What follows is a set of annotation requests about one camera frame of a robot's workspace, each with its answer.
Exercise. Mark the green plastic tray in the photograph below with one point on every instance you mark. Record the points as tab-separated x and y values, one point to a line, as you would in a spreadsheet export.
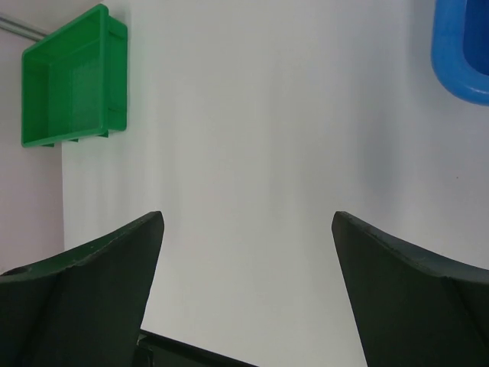
74	82

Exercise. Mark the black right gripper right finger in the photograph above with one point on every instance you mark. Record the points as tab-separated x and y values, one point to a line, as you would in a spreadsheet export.
412	307

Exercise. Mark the blue plastic bin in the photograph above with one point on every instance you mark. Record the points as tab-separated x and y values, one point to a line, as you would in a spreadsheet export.
459	51

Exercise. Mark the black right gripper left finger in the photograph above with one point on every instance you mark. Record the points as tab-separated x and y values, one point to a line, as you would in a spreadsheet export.
84	306

